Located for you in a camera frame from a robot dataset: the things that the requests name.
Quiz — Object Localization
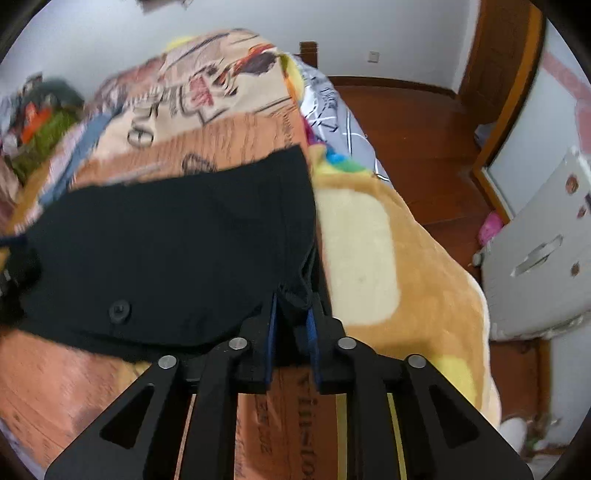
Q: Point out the green patterned bag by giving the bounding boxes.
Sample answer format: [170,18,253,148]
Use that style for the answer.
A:
[9,108,77,182]

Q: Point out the orange item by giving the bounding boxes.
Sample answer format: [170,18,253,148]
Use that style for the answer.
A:
[21,104,51,140]

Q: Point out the pink toy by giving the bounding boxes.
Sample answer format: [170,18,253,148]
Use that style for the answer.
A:
[478,211,504,244]

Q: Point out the blue jeans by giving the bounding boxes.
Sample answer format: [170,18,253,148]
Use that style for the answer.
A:
[39,113,112,204]

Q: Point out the crumpled patterned cloth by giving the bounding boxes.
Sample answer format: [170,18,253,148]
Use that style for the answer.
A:
[0,83,29,155]

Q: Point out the grey cloth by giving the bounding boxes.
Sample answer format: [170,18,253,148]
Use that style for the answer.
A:
[28,78,85,112]

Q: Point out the wooden door frame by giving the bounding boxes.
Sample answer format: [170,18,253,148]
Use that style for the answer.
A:
[459,0,548,224]

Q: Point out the wooden bed post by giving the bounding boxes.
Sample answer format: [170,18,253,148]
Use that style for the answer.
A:
[299,41,319,70]

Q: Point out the grey patterned bedsheet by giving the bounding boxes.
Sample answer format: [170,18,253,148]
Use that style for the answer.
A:
[294,59,393,185]

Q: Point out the yellow brown plush blanket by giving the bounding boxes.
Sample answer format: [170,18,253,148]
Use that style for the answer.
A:
[164,37,503,428]

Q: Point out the black pants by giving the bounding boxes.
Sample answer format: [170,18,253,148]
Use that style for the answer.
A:
[18,145,334,365]

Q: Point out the white round object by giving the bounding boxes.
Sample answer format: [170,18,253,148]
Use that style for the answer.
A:
[501,416,528,454]

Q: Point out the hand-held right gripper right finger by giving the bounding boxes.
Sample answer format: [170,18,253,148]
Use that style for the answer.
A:
[305,295,534,480]

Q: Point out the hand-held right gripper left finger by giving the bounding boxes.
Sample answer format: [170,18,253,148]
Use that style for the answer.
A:
[44,293,280,480]

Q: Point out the printed newspaper-pattern blanket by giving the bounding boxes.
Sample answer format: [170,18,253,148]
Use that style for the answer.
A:
[0,28,345,480]

